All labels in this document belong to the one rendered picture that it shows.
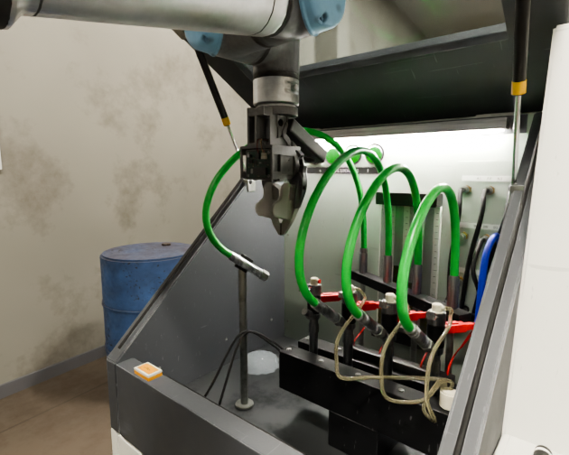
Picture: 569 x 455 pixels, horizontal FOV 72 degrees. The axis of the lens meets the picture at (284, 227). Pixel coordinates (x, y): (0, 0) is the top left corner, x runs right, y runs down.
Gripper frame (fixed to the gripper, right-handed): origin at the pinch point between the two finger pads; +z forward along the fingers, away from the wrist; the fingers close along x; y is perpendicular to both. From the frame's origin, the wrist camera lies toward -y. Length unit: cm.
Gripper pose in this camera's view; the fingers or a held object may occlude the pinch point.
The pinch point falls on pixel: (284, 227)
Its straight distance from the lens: 69.4
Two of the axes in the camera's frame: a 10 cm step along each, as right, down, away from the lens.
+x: 7.7, 0.9, -6.3
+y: -6.4, 1.1, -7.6
